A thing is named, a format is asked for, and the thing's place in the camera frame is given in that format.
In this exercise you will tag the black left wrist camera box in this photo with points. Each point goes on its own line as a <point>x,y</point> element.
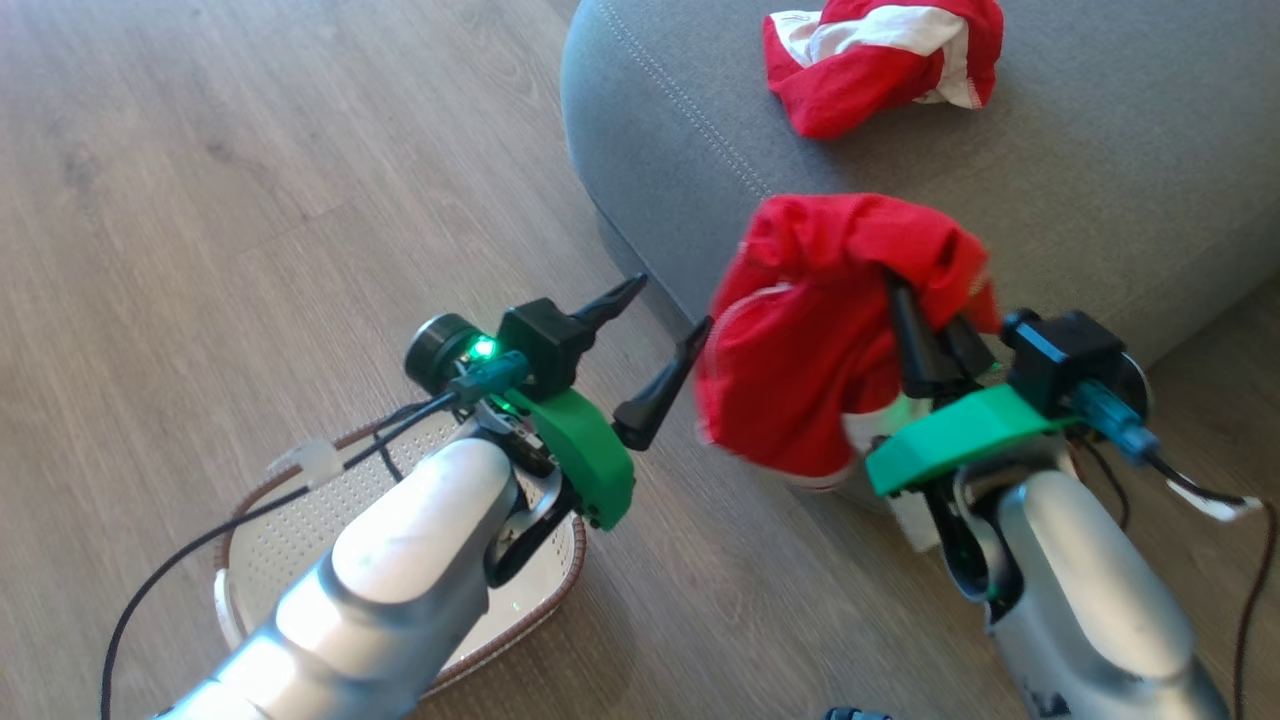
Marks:
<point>545,345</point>

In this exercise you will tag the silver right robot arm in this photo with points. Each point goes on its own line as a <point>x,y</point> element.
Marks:
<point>1080,610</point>

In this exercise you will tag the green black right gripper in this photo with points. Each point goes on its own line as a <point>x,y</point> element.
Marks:
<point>960,435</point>

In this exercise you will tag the red white striped garment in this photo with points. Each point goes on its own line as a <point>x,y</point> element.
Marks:
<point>870,70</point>

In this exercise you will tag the grey fabric sofa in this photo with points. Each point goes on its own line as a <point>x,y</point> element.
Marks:
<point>1100,170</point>

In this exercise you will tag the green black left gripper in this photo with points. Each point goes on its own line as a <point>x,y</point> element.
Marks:
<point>585,450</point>

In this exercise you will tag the white perforated laundry basket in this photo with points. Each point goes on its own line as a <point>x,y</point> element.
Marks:
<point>290,530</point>

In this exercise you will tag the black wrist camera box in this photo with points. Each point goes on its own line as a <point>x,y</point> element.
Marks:
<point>1060,355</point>
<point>545,345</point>

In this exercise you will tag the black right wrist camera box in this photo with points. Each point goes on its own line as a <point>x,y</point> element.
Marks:
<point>1060,355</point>

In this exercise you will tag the plain red garment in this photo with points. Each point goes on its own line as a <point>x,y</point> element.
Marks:
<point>810,340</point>

